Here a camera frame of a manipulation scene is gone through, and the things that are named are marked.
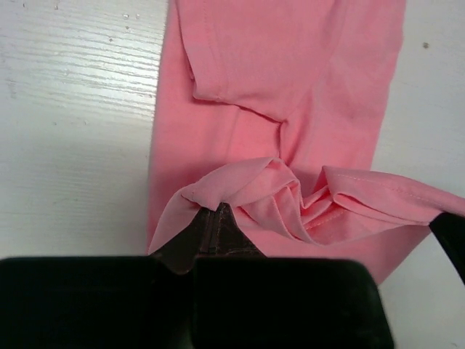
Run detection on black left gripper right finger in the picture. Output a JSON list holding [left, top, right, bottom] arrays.
[[190, 204, 395, 348]]

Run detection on pink t-shirt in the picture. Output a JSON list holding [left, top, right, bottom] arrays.
[[147, 1, 464, 282]]

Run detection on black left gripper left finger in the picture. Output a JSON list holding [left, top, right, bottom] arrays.
[[1, 209, 214, 348]]

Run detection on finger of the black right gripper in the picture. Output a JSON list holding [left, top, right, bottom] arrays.
[[429, 212, 465, 283]]

